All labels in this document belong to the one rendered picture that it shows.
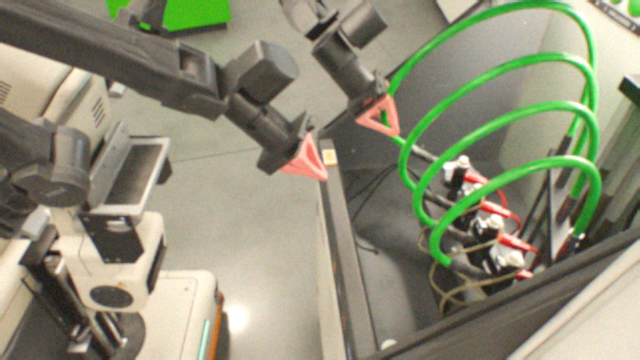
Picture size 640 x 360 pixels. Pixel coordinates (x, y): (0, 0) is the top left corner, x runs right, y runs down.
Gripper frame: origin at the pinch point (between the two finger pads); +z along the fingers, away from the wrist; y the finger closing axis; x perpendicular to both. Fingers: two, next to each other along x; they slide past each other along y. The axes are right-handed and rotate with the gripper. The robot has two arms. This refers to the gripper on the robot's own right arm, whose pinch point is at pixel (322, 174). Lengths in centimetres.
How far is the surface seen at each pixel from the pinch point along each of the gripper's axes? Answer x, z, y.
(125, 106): 181, -34, -200
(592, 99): 14.8, 22.8, 34.9
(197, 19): 295, -36, -181
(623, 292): -17.2, 25.5, 28.3
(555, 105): 3.9, 12.7, 31.6
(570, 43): 47, 31, 36
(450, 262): -6.8, 21.9, 8.3
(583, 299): -15.1, 27.9, 23.3
